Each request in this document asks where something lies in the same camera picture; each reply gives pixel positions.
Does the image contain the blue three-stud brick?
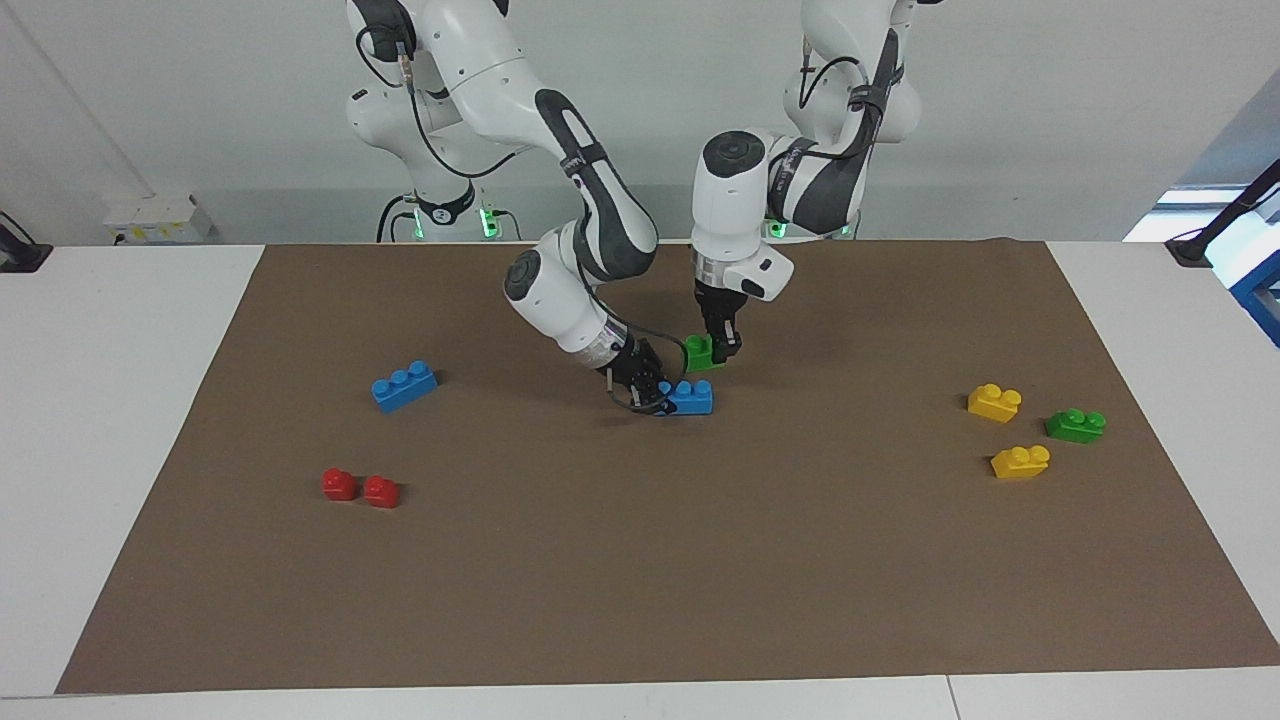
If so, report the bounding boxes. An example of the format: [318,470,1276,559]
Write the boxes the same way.
[658,379,716,417]
[370,359,440,415]

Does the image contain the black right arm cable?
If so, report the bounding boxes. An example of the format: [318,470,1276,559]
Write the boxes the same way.
[355,20,666,416]

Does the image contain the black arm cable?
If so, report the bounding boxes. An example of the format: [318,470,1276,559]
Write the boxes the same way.
[797,30,901,161]
[355,20,666,416]

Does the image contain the brown table mat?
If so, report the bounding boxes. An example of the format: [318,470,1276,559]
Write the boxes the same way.
[55,238,1280,696]

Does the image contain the blue metal frame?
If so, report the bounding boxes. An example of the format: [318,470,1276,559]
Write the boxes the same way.
[1230,215,1280,349]

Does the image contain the black table clamp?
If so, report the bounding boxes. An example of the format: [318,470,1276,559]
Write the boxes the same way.
[1165,160,1280,269]
[0,212,53,273]

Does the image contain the yellow two-stud brick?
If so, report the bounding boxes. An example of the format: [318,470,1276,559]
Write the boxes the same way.
[990,444,1052,481]
[966,383,1024,423]

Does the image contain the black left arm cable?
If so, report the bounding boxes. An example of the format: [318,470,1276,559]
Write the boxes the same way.
[797,30,901,161]

